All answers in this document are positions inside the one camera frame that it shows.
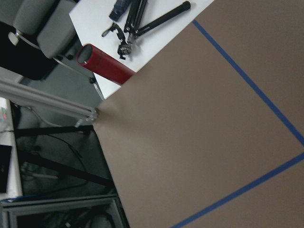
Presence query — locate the black folded tripod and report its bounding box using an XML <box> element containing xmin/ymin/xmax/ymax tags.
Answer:
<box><xmin>101</xmin><ymin>0</ymin><xmax>192</xmax><ymax>61</ymax></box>

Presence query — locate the red cylindrical tube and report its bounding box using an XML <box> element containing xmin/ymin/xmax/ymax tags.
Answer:
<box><xmin>76</xmin><ymin>44</ymin><xmax>135</xmax><ymax>86</ymax></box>

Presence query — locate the folded dark umbrella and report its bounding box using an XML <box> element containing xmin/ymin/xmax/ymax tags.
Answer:
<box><xmin>109</xmin><ymin>0</ymin><xmax>132</xmax><ymax>21</ymax></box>

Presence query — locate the grey chair left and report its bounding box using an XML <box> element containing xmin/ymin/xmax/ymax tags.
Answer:
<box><xmin>8</xmin><ymin>0</ymin><xmax>76</xmax><ymax>59</ymax></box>

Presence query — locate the aluminium frame beam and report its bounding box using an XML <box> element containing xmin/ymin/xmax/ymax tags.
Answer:
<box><xmin>0</xmin><ymin>79</ymin><xmax>98</xmax><ymax>122</ymax></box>

